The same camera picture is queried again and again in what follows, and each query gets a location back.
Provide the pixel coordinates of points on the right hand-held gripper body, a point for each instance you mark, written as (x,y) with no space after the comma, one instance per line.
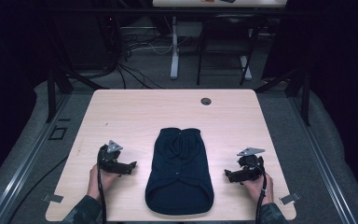
(250,164)

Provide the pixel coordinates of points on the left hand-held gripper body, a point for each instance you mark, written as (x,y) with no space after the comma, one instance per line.
(109,159)

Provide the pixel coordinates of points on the person's left hand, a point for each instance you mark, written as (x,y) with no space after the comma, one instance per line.
(104,182)

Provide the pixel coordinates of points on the person's right hand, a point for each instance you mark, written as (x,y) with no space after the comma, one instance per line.
(254,188)

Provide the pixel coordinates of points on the dark navy garment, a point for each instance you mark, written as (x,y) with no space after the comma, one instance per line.
(179,177)

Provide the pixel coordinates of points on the black chair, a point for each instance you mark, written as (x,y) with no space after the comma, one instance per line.
(223,43)

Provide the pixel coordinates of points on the white desk with legs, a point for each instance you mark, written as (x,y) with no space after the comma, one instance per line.
(174,46)

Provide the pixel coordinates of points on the grey metal table bracket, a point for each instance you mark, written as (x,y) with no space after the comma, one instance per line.
(52,198)
(289,198)

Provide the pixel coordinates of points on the aluminium floor rail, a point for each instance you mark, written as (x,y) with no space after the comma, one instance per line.
(320,161)
(21,165)

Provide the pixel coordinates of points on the black metal frame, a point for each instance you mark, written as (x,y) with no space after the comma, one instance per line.
(51,93)

